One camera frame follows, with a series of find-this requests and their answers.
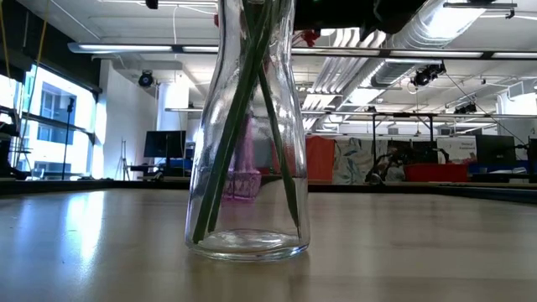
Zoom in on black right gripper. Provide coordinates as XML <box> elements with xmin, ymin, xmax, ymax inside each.
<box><xmin>293</xmin><ymin>0</ymin><xmax>427</xmax><ymax>34</ymax></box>

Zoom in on red artificial flower bunch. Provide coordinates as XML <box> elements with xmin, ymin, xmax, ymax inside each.
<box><xmin>207</xmin><ymin>0</ymin><xmax>278</xmax><ymax>232</ymax></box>
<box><xmin>191</xmin><ymin>0</ymin><xmax>274</xmax><ymax>245</ymax></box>
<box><xmin>242</xmin><ymin>0</ymin><xmax>301</xmax><ymax>240</ymax></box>

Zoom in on pink glass vase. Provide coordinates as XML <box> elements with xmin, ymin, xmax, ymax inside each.
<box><xmin>222</xmin><ymin>116</ymin><xmax>264</xmax><ymax>201</ymax></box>

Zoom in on clear glass vase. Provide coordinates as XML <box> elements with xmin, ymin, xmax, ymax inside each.
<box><xmin>184</xmin><ymin>0</ymin><xmax>311</xmax><ymax>263</ymax></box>

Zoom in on patterned leaf cloth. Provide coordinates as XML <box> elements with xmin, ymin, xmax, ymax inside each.
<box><xmin>333</xmin><ymin>137</ymin><xmax>389</xmax><ymax>185</ymax></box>

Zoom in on orange panel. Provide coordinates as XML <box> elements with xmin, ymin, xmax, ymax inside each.
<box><xmin>305</xmin><ymin>136</ymin><xmax>336</xmax><ymax>182</ymax></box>

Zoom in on white printed banner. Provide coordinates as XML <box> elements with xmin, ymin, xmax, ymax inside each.
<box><xmin>435</xmin><ymin>136</ymin><xmax>477</xmax><ymax>164</ymax></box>

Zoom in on red plastic bin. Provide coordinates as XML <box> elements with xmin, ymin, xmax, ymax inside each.
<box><xmin>404</xmin><ymin>163</ymin><xmax>469</xmax><ymax>184</ymax></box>

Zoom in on black monitor on stand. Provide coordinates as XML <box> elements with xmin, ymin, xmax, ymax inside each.
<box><xmin>143</xmin><ymin>130</ymin><xmax>187</xmax><ymax>177</ymax></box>

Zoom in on long ceiling light bar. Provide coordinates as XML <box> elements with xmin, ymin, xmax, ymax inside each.
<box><xmin>66</xmin><ymin>41</ymin><xmax>537</xmax><ymax>60</ymax></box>

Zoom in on light grey tripod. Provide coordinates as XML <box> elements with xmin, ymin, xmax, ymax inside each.
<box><xmin>116</xmin><ymin>139</ymin><xmax>132</xmax><ymax>181</ymax></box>

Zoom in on black light stand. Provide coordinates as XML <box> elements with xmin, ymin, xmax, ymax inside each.
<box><xmin>61</xmin><ymin>96</ymin><xmax>76</xmax><ymax>181</ymax></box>

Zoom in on black equipment stand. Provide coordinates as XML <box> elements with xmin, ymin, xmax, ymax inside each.
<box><xmin>0</xmin><ymin>121</ymin><xmax>26</xmax><ymax>181</ymax></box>

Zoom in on silver ventilation duct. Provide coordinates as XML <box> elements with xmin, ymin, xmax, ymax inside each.
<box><xmin>368</xmin><ymin>0</ymin><xmax>487</xmax><ymax>87</ymax></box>

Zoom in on black ceiling camera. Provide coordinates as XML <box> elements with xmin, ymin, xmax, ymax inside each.
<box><xmin>410</xmin><ymin>62</ymin><xmax>446</xmax><ymax>88</ymax></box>

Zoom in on black aluminium table frame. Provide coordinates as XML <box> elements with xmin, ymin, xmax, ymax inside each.
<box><xmin>0</xmin><ymin>178</ymin><xmax>537</xmax><ymax>206</ymax></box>

